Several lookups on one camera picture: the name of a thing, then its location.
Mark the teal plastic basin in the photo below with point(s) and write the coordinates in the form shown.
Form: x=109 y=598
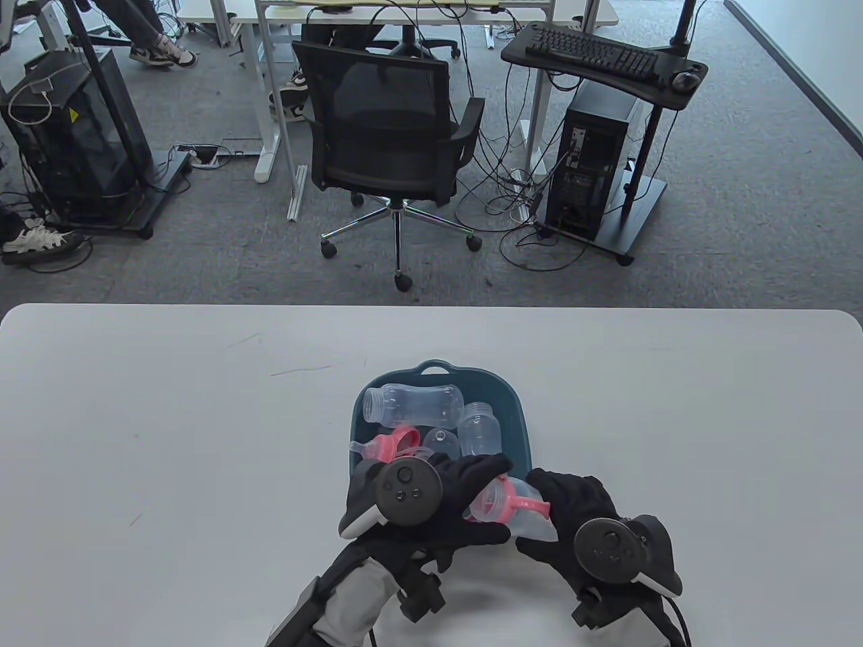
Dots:
x=512 y=404

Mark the black mesh office chair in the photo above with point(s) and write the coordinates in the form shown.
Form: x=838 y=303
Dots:
x=384 y=101

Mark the white power strip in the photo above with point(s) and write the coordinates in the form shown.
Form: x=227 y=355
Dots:
x=522 y=178

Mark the clear dome bottle top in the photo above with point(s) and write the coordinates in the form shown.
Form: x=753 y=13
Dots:
x=441 y=443

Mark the black rolling cart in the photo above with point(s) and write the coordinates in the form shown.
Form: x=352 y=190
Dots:
x=162 y=182

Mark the black glass equipment case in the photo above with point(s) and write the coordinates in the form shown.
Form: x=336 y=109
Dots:
x=81 y=135

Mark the black computer tower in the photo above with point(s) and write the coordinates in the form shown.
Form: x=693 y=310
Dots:
x=593 y=135

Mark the white office desk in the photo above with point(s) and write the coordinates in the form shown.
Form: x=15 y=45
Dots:
x=265 y=162

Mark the black forearm pack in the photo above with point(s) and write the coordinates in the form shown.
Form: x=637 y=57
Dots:
x=293 y=620

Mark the black keyboard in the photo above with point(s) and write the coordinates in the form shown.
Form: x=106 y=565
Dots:
x=593 y=54

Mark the black tracking controller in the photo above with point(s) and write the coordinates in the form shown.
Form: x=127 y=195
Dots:
x=408 y=492
x=607 y=549

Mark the person's left hand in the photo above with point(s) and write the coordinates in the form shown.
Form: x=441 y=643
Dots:
x=472 y=475

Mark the person's right hand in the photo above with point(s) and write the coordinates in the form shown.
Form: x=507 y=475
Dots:
x=580 y=495

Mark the black rolling keyboard stand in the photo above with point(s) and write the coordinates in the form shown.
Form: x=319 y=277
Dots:
x=516 y=50

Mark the black computer mouse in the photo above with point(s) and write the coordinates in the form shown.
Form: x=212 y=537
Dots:
x=686 y=81

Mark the black chair base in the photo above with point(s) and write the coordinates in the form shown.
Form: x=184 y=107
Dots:
x=108 y=42
x=431 y=46

